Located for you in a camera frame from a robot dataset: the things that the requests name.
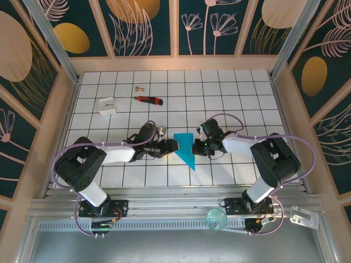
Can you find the blue cloth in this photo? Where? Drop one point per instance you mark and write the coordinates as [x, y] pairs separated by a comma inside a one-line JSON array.
[[185, 145]]

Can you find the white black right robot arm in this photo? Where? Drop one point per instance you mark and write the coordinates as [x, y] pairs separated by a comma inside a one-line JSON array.
[[274, 161]]

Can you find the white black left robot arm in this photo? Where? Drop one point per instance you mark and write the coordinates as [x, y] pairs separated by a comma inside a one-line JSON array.
[[79, 164]]

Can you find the white square clock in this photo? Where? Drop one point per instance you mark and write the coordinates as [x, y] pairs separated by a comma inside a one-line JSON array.
[[107, 106]]

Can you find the red black utility knife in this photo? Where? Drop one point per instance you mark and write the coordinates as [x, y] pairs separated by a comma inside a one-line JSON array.
[[149, 100]]

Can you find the brass bolt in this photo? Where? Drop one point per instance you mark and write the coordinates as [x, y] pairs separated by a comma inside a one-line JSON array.
[[139, 88]]

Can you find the clear green plastic cup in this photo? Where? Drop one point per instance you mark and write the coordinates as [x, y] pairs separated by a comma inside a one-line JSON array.
[[216, 219]]

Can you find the black electronics module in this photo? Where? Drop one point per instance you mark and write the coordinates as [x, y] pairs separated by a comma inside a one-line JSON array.
[[102, 226], [257, 224]]

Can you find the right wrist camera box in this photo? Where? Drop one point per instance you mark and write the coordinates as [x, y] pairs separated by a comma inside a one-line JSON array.
[[201, 132]]

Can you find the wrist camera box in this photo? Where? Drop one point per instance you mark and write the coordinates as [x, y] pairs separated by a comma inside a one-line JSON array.
[[162, 131], [201, 132]]

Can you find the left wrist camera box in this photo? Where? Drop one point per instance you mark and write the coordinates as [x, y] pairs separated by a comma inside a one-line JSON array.
[[162, 131]]

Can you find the aluminium frame beam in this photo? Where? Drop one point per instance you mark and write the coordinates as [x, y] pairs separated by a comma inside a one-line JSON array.
[[170, 204]]

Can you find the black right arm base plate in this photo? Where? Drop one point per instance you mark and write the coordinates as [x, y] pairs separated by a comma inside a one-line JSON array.
[[231, 205]]

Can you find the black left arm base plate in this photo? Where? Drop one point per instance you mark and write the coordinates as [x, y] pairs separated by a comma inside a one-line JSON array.
[[123, 209]]

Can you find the aluminium side rail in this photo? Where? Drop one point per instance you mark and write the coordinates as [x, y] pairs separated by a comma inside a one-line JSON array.
[[290, 128], [63, 131]]

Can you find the white flower teal wall panel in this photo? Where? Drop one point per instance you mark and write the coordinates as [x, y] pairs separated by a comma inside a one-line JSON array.
[[208, 41]]

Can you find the yellow oval fern wall panel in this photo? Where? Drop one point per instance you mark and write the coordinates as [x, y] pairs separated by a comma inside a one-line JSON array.
[[314, 76]]

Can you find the aluminium corner post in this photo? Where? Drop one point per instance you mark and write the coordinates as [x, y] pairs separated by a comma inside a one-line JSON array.
[[55, 46], [290, 41]]

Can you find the orange circle leaf wall panel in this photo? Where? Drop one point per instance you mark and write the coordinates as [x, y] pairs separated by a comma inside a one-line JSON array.
[[131, 27]]

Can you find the white fern teal wall panel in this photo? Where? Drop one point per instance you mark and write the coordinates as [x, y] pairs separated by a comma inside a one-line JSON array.
[[337, 142]]

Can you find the white plastic bracket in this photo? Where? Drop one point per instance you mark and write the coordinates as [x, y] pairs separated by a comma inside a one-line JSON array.
[[304, 217]]

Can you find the beige circle teal wall panel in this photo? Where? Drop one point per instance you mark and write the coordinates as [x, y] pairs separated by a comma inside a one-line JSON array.
[[274, 13]]

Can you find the yellow oval leaf wall panel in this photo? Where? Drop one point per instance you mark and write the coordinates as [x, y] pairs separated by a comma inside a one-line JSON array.
[[71, 38]]

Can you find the white tulip teal wall panel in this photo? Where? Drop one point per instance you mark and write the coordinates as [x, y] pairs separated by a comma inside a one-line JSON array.
[[13, 153]]

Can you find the large beige circle wall panel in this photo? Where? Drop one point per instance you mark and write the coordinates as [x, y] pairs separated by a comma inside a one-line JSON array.
[[13, 49]]

